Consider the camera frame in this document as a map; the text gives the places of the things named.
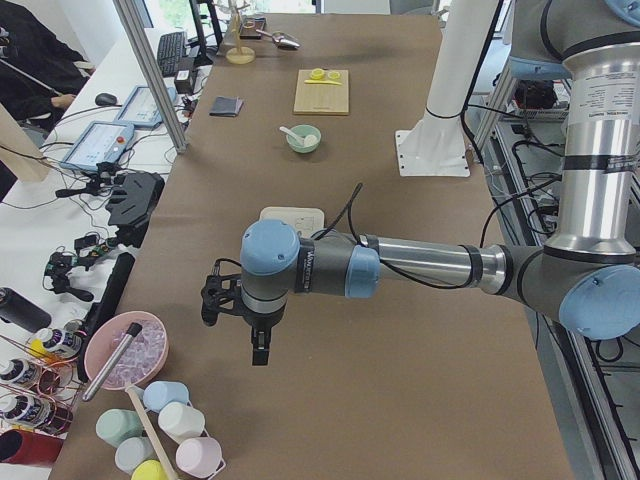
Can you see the black computer mouse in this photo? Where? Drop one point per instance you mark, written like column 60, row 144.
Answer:
column 106, row 99

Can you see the aluminium frame post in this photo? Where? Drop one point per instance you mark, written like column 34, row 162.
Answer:
column 133, row 27

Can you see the yellow lemon half left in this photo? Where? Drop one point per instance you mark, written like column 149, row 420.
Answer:
column 317, row 74

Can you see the blue teach pendant far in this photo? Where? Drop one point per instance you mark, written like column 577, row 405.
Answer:
column 139, row 109

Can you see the yellow cup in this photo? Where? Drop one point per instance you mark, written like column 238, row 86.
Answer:
column 149, row 470

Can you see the light blue cup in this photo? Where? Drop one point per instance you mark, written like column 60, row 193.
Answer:
column 159, row 394

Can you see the metal scoop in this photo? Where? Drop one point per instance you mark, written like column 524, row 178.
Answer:
column 281, row 40

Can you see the green cup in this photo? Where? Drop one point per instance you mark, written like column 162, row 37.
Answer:
column 114, row 426

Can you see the white steamed bun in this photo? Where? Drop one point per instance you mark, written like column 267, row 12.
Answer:
column 310, row 141

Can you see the blue teach pendant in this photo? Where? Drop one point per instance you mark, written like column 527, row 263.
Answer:
column 139, row 109
column 100, row 142

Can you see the green ceramic bowl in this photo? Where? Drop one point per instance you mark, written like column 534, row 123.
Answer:
column 303, row 130

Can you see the red cylinder can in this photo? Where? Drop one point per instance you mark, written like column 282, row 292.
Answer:
column 22, row 447

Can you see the wooden cup rack stick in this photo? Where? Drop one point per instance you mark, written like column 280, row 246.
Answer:
column 163, row 458

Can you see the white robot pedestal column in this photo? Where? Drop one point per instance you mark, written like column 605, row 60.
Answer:
column 435, row 146

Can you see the seated person in black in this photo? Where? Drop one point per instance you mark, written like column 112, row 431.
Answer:
column 40, row 75

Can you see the blue teach pendant near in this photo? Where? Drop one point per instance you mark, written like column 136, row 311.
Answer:
column 100, row 142

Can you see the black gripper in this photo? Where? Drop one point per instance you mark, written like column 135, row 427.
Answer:
column 260, row 321

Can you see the yellow plastic knife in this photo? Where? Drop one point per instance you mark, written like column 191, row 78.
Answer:
column 322, row 82

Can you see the grey blue cup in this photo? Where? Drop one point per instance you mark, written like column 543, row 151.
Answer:
column 132, row 452

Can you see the copper wire bottle rack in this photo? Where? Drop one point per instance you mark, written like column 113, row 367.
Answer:
column 39, row 386

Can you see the grey folded cloth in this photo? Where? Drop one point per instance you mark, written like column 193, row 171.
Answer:
column 226, row 106

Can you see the white cup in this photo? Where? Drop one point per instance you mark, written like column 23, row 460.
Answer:
column 181, row 422

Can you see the metal black tipped rod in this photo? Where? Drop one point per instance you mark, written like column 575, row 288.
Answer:
column 133, row 330

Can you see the wooden cutting board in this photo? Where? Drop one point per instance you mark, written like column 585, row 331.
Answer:
column 321, row 99

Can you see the black keyboard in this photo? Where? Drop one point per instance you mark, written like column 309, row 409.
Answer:
column 170, row 51

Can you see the black bottle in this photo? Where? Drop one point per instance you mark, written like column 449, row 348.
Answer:
column 21, row 312

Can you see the cream rectangular tray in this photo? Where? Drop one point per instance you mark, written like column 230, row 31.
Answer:
column 305, row 221

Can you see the pink bowl with ice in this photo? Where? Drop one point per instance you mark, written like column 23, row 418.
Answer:
column 141, row 361

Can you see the wooden mug tree stand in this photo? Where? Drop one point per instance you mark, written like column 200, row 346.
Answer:
column 238, row 54

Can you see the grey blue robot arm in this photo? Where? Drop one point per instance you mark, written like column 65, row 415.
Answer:
column 583, row 277

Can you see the black plastic bracket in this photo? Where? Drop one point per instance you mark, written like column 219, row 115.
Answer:
column 133, row 199

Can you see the pink cup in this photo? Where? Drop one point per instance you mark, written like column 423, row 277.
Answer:
column 200, row 457

